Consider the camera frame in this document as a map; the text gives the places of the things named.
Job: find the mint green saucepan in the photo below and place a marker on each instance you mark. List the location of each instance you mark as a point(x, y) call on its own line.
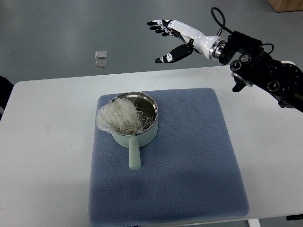
point(135, 142)

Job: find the blue textured mat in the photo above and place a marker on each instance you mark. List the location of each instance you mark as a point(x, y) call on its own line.
point(189, 170)

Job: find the black table bracket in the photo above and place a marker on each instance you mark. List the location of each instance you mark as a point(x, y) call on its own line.
point(294, 217)

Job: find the person in white jacket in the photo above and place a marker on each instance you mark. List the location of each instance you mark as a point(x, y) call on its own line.
point(6, 88)

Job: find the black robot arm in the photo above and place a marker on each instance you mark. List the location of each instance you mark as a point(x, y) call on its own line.
point(251, 65)

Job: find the upper metal floor plate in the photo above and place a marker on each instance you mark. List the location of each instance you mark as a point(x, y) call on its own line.
point(100, 54)

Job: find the white vermicelli nest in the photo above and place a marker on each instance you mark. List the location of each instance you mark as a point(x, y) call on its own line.
point(123, 116)

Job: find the white table leg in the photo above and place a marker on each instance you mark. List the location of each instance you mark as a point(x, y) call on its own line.
point(254, 223)

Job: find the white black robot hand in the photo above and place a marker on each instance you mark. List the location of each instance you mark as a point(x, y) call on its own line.
point(194, 41)

